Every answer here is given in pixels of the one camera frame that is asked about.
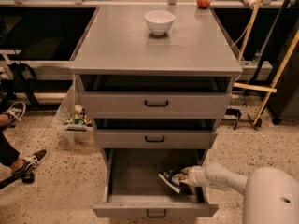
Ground wooden easel frame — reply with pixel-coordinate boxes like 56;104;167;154
233;0;299;128

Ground black trouser leg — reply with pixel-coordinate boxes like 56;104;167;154
0;132;20;166

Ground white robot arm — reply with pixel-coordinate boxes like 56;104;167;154
180;163;299;224

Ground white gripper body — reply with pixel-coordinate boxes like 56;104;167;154
188;166;206;187

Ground grey middle drawer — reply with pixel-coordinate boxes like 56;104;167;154
94;119;217;149

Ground black sneaker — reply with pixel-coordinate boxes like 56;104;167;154
11;149;49;175
5;101;26;125

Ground black chair caster wheel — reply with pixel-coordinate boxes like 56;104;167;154
22;171;35;184

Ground black sneaker lower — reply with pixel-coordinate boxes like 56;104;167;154
11;149;49;175

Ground white ceramic bowl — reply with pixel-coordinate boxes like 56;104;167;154
144;10;175;35

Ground grey bottom drawer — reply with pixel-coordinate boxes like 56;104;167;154
93;148;218;218

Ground blue chip bag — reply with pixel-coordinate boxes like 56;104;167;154
158;170;183;193

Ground clear plastic storage bin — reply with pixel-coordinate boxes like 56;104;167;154
51;85;94;143

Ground black sneaker upper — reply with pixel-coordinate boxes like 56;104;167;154
5;101;26;125

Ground grey top drawer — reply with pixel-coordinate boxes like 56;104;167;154
78;77;231;119

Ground grey drawer cabinet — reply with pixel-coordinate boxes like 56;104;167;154
69;4;243;166

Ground grey drawer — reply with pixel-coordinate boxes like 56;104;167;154
78;77;231;119
93;148;218;218
94;119;217;149

